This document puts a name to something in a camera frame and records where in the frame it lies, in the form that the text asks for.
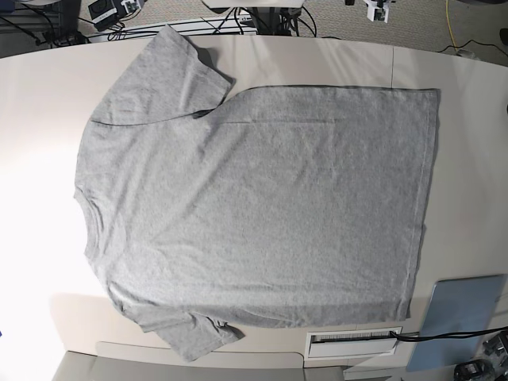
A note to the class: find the white cable grommet box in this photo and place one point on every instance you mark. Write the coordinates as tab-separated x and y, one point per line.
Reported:
346	345

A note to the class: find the blue-grey flat panel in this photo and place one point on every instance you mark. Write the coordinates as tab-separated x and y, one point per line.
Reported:
456	305

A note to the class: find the grey T-shirt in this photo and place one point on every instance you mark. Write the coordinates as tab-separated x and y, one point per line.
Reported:
277	207

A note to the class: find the black device bottom right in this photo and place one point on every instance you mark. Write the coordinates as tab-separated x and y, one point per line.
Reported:
473	370

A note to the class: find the black labelled power box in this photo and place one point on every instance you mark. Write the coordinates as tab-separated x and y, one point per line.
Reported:
102	12

